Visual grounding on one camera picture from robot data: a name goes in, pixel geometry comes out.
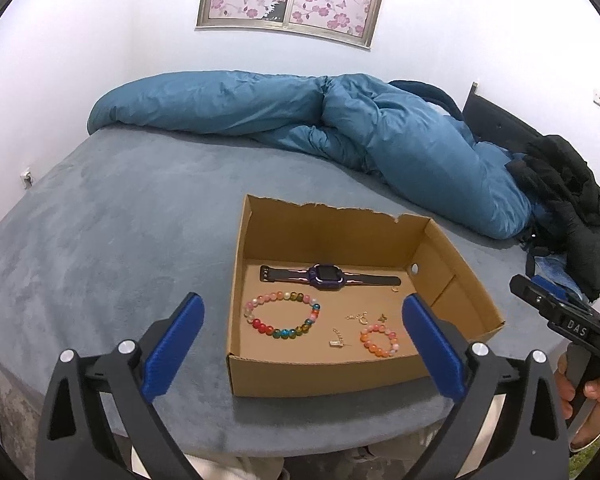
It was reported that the pink orange bead bracelet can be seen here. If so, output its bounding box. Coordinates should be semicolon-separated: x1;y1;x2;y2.
358;323;400;359

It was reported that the gold ring charm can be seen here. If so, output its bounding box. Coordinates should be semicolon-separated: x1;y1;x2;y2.
346;311;368;325

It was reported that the purple kids smartwatch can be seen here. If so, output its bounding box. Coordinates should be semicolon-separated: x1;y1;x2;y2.
260;264;402;290

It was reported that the multicolour bead bracelet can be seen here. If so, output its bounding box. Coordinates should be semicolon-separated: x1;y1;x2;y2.
243;288;323;340

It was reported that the right hand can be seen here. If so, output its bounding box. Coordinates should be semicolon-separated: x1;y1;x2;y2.
554;353;600;453

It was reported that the blue denim garment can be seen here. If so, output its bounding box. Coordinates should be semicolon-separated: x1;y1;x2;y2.
526;254;584;300

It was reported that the black puffer jacket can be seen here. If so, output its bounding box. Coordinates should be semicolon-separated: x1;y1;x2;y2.
506;134;600;301

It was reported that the black headboard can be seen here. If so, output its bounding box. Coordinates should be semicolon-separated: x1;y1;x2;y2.
463;82;542;153

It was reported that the teal blue duvet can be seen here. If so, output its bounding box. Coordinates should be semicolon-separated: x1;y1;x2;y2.
87;70;535;240

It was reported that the grey blue bed sheet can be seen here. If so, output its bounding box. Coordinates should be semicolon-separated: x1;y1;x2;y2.
0;127;571;458

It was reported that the brown cardboard box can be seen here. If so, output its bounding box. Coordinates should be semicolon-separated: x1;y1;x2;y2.
227;196;504;398

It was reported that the white wall socket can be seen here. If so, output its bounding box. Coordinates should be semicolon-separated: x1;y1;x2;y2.
20;168;34;190

